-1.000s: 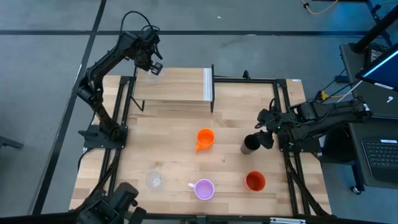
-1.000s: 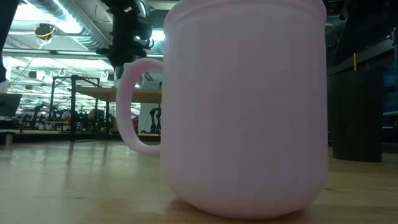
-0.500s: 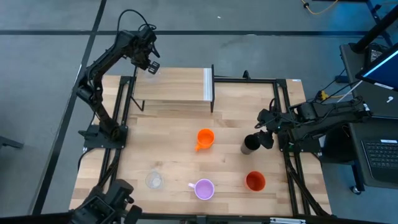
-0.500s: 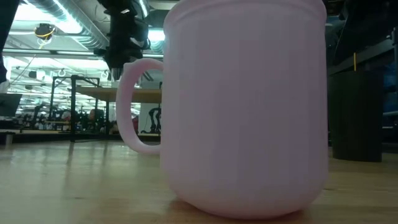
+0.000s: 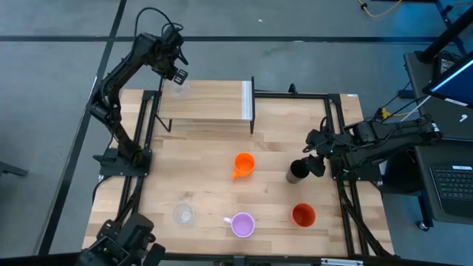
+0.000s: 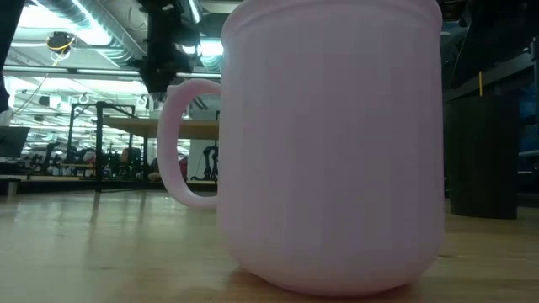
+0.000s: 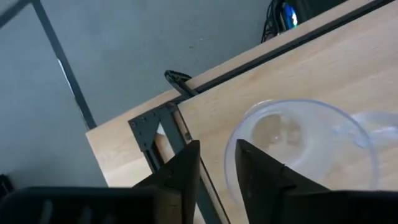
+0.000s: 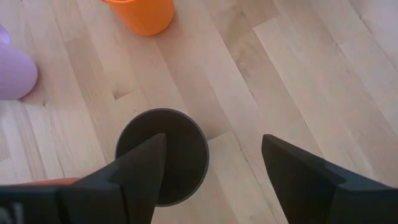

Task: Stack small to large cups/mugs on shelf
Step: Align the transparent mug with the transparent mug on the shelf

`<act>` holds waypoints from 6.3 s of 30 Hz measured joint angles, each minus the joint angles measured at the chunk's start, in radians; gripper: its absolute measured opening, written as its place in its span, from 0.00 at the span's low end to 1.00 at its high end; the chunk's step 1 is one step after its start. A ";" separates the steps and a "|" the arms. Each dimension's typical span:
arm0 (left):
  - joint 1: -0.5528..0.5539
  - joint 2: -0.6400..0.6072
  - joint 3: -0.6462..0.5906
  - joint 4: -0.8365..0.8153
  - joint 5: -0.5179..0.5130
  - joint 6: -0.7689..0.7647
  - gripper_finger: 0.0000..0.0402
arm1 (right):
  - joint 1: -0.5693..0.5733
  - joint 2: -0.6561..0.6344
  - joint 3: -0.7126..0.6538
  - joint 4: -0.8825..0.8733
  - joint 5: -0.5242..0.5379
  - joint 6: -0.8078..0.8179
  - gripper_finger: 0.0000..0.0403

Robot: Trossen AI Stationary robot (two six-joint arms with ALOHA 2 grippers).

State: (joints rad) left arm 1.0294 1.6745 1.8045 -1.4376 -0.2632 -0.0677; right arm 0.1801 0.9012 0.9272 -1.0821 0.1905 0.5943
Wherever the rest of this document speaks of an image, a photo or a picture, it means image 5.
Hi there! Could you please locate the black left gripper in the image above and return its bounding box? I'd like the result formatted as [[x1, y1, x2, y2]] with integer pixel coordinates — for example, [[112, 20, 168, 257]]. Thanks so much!
[[151, 24, 189, 86]]

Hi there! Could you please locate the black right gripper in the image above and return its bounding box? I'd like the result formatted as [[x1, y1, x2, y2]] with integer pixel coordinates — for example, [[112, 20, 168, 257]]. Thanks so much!
[[295, 128, 336, 177]]

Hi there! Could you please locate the dark tall tumbler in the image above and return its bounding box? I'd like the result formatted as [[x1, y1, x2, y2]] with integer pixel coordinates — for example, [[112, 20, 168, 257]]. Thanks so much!
[[285, 158, 310, 185]]

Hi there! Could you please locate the clear drinking glass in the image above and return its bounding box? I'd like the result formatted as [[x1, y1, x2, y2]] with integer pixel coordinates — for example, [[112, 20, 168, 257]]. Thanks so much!
[[163, 79, 191, 100], [171, 202, 196, 225]]

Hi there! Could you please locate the orange plastic mug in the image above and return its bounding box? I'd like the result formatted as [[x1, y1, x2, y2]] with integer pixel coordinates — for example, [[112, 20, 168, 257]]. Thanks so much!
[[231, 152, 256, 181]]

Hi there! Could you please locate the lilac plastic mug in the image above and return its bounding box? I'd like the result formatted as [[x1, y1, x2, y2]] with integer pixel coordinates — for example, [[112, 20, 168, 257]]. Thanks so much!
[[222, 211, 256, 238]]

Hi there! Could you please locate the wooden shelf with black legs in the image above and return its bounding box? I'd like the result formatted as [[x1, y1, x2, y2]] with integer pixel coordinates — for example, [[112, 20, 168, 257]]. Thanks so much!
[[154, 76, 256, 134]]

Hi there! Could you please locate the red-orange plastic cup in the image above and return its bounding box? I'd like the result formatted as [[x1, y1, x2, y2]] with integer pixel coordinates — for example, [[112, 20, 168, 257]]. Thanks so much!
[[290, 202, 317, 228]]

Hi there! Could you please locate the silver aluminium bar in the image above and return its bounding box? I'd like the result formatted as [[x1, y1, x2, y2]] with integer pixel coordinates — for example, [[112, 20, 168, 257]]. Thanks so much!
[[320, 258, 365, 266]]

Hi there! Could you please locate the black desk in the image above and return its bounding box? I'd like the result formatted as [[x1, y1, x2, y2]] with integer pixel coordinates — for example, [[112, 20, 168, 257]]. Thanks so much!
[[404, 50, 473, 225]]

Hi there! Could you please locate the black keyboard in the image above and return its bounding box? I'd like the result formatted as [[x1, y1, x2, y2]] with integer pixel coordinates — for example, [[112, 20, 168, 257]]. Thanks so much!
[[429, 165, 473, 219]]

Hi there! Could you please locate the computer monitor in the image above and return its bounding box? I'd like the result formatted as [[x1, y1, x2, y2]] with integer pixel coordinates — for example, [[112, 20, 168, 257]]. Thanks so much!
[[422, 51, 473, 109]]

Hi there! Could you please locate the black pole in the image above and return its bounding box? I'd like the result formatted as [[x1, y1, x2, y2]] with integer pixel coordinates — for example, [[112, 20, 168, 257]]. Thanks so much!
[[416, 14, 473, 64]]

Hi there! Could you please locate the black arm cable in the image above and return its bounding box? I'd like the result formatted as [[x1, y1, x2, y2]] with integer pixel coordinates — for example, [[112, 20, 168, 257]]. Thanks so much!
[[133, 6, 186, 38]]

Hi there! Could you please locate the black aluminium table frame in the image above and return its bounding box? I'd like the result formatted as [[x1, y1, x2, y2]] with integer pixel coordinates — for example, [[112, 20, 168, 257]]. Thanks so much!
[[92, 88, 393, 259]]

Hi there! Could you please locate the yellow floor cable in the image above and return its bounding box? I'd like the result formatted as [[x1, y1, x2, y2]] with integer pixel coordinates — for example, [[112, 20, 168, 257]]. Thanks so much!
[[356, 0, 404, 18]]

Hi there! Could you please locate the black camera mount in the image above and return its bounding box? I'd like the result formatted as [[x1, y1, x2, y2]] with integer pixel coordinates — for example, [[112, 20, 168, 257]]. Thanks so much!
[[75, 212, 167, 266]]

